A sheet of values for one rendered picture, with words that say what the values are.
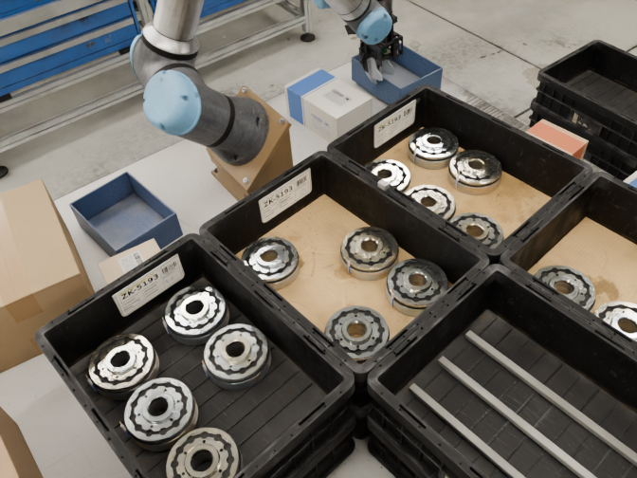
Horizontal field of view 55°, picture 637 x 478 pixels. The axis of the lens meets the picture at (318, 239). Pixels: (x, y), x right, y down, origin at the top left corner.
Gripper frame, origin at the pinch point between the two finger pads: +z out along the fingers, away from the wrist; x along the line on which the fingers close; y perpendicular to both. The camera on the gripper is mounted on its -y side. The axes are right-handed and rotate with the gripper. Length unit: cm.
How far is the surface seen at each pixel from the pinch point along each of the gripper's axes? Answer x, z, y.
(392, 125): -19.4, -13.6, 30.6
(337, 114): -18.8, -3.6, 9.0
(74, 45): -47, 33, -141
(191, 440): -85, -15, 65
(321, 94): -16.9, -3.5, -0.2
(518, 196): -10, -7, 58
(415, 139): -16.5, -10.4, 34.4
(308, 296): -57, -10, 52
